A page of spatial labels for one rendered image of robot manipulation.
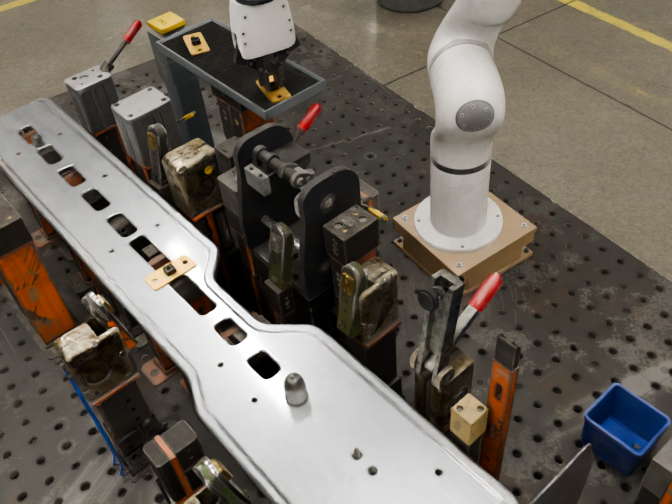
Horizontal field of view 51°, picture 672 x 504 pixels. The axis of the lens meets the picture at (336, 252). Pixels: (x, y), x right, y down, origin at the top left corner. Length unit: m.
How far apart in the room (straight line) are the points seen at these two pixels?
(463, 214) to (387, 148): 0.50
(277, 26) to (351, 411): 0.64
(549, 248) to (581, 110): 1.77
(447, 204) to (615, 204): 1.50
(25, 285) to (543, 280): 1.05
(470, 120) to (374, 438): 0.56
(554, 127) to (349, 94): 1.33
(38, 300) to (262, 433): 0.68
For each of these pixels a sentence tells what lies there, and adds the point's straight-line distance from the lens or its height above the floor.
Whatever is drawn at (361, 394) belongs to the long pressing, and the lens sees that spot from 1.01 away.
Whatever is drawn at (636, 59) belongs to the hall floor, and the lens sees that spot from 3.78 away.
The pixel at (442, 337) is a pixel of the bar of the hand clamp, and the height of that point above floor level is 1.14.
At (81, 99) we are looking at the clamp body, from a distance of 1.66.
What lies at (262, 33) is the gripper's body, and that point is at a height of 1.28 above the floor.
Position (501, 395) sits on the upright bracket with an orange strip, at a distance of 0.90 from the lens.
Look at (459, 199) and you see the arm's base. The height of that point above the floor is 0.90.
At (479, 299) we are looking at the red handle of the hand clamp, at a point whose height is 1.13.
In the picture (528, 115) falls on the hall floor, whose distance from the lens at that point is 3.29.
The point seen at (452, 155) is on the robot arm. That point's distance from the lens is 1.36.
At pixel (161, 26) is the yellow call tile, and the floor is 1.16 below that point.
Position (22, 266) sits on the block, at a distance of 1.46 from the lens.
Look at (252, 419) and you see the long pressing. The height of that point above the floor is 1.00.
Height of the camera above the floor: 1.84
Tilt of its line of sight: 45 degrees down
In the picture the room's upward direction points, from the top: 6 degrees counter-clockwise
